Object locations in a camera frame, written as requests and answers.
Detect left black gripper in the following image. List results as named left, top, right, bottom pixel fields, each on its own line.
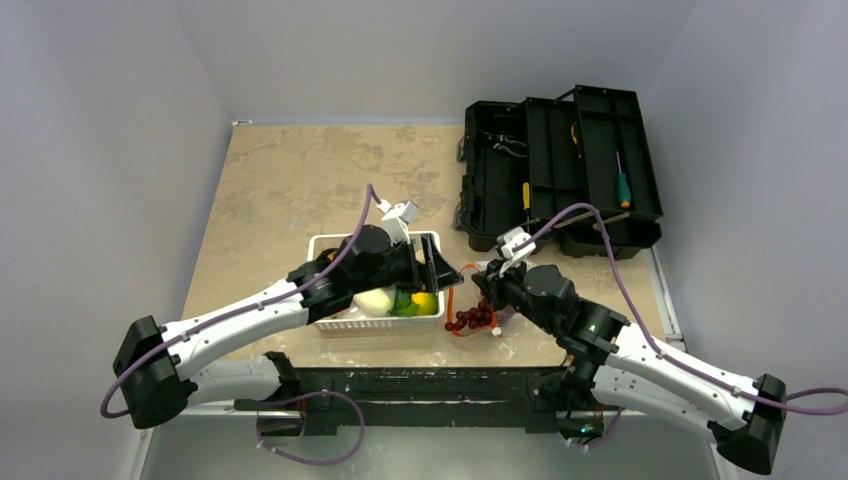
left=352, top=233, right=461, bottom=295

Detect orange fruit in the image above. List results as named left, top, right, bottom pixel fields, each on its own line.
left=410, top=292, right=439, bottom=316

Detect clear zip top bag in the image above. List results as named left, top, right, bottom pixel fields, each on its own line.
left=442, top=260, right=521, bottom=349

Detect green cucumber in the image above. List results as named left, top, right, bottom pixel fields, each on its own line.
left=390, top=290, right=419, bottom=317

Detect purple grape bunch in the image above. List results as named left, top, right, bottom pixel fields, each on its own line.
left=444, top=300, right=497, bottom=337

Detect white radish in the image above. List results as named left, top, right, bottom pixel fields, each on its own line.
left=353, top=288, right=395, bottom=317

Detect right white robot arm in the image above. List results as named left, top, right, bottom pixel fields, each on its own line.
left=471, top=261, right=787, bottom=475

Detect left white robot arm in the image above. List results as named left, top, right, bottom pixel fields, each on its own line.
left=101, top=225, right=463, bottom=429

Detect white plastic basket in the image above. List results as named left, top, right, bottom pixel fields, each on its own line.
left=306, top=233, right=447, bottom=332

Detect black open toolbox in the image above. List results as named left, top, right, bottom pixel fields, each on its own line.
left=453, top=85, right=664, bottom=259

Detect black pliers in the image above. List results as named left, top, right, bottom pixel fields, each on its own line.
left=483, top=133, right=528, bottom=159

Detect yellow black tool in tray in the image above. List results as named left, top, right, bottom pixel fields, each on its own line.
left=570, top=123, right=583, bottom=158

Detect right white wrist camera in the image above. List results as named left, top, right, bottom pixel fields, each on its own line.
left=496, top=227, right=536, bottom=277

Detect yellow handled screwdriver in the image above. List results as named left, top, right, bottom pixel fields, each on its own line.
left=522, top=182, right=532, bottom=223

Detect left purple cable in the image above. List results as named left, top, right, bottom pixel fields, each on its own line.
left=99, top=182, right=392, bottom=420

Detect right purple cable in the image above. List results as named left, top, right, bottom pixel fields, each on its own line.
left=513, top=201, right=848, bottom=419

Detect black base frame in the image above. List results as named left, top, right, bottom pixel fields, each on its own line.
left=234, top=352, right=616, bottom=442

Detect green handled screwdriver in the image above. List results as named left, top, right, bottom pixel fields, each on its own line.
left=616, top=152, right=632, bottom=209

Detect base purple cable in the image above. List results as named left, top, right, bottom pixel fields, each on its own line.
left=254, top=385, right=370, bottom=466

